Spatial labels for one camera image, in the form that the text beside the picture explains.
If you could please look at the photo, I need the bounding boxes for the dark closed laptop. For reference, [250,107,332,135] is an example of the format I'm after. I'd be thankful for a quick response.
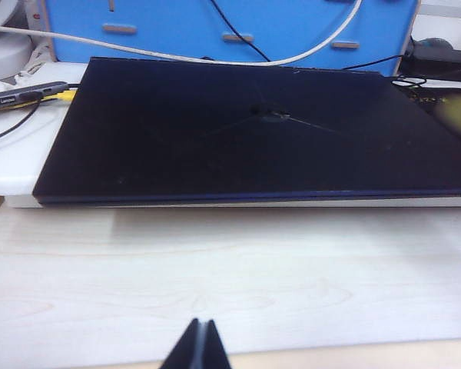
[31,56,461,208]

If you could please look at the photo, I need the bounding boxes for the black power adapter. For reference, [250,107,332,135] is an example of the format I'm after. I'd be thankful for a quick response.
[401,36,461,81]

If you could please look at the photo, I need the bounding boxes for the white desk riser platform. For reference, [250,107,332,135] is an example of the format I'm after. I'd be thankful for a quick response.
[0,61,461,211]

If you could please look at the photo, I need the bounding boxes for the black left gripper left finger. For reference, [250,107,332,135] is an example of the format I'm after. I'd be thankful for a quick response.
[161,317,204,369]

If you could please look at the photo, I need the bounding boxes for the white desk fan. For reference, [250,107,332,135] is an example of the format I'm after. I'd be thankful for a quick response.
[0,0,34,84]

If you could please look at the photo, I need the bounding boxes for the thin black monitor cable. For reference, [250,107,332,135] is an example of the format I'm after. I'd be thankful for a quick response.
[209,0,272,62]

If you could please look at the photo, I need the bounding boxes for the white cable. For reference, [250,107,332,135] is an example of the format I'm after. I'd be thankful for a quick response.
[0,0,364,65]

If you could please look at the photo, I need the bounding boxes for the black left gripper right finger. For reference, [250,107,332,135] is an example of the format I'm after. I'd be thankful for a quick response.
[201,318,232,369]

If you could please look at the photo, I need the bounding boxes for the grey usb hub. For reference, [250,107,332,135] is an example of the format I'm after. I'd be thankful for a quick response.
[0,80,68,111]

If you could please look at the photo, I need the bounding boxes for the black hub cable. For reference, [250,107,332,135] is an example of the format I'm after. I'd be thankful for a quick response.
[0,91,81,147]

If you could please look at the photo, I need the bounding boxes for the yellow network cable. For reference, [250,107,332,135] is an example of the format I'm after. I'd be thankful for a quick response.
[0,88,78,217]

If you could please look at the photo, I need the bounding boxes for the blue desk organizer box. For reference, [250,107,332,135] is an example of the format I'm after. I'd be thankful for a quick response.
[44,0,422,78]

